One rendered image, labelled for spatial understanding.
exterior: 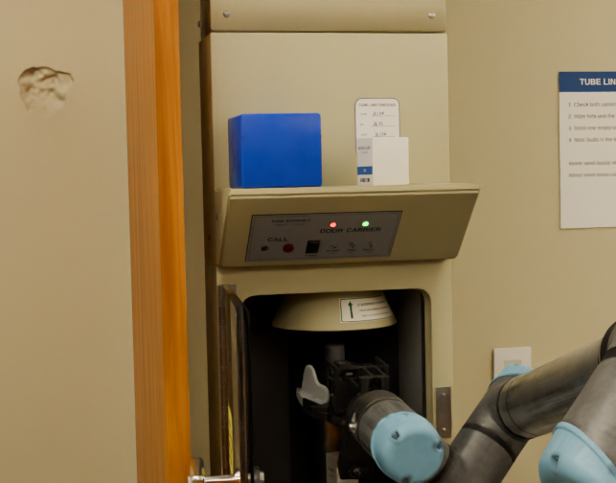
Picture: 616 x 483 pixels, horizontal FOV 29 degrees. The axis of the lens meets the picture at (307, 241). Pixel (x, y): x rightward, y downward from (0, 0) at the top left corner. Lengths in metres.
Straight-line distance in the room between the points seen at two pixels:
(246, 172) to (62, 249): 0.59
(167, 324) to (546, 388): 0.46
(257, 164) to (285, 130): 0.05
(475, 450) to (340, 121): 0.46
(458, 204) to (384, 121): 0.16
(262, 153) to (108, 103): 0.57
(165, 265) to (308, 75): 0.32
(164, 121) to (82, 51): 0.54
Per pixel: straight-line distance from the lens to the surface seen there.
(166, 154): 1.45
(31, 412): 2.00
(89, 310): 1.98
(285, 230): 1.49
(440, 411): 1.65
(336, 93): 1.59
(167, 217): 1.45
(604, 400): 1.09
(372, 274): 1.60
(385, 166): 1.51
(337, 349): 1.69
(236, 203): 1.45
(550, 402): 1.35
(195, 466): 1.35
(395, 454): 1.37
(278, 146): 1.46
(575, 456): 1.06
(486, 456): 1.46
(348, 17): 1.60
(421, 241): 1.56
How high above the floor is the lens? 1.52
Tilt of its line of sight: 3 degrees down
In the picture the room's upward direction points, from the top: 1 degrees counter-clockwise
